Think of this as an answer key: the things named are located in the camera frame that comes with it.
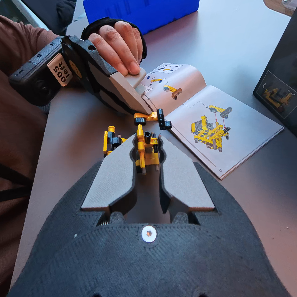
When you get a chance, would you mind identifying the lego instruction booklet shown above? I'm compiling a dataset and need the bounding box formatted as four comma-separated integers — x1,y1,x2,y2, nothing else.
139,63,285,181

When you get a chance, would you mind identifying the yellow black lego model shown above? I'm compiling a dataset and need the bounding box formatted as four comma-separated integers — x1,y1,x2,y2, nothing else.
103,112,161,175

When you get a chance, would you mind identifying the person's left forearm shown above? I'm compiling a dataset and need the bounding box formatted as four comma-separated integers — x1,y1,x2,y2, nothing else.
0,15,64,77

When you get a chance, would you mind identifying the person's brown clothed torso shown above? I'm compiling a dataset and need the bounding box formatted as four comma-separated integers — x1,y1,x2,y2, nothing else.
0,70,50,297

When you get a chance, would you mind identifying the person's left hand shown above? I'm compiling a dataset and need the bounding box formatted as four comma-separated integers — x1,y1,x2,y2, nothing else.
88,21,143,76

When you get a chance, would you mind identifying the dark cloth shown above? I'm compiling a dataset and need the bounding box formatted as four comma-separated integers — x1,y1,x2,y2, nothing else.
21,0,77,36

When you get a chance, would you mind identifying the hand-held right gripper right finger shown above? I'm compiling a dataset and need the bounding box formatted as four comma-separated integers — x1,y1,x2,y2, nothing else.
158,135,216,215

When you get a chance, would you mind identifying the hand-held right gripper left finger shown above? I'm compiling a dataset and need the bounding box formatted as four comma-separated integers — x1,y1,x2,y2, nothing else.
81,134,138,216

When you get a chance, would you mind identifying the black angled lego piece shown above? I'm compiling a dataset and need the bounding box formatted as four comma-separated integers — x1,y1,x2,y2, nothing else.
157,108,173,130

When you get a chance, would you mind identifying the blue plastic box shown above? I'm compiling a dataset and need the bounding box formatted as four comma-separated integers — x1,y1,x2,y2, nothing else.
83,0,200,36

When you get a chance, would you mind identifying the brown wooden board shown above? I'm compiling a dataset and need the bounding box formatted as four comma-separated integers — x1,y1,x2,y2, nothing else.
263,0,297,17

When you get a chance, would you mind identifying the black lego box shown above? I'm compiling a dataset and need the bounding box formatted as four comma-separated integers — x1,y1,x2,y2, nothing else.
253,14,297,133

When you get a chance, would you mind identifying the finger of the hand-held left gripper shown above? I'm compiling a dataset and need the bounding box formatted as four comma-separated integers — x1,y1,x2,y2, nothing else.
89,62,153,115
97,89,140,116

